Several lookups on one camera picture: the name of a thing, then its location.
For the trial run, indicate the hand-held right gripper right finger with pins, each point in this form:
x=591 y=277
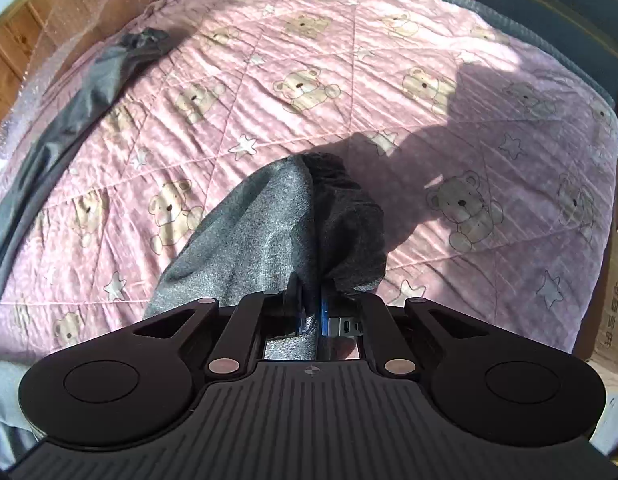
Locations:
x=326 y=317

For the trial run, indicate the dark grey cloth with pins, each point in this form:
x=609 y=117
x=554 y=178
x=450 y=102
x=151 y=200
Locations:
x=89 y=95

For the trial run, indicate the grey pants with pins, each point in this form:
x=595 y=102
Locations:
x=259 y=240

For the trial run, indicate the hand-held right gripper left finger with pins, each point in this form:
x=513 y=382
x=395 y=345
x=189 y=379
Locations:
x=307 y=324

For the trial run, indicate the cardboard box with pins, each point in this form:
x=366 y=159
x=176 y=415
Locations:
x=606 y=320

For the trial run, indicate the person's light grey clothing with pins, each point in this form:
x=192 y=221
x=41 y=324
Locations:
x=6 y=395

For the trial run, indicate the pink bear-print quilt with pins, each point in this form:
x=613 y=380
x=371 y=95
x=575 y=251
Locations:
x=339 y=110

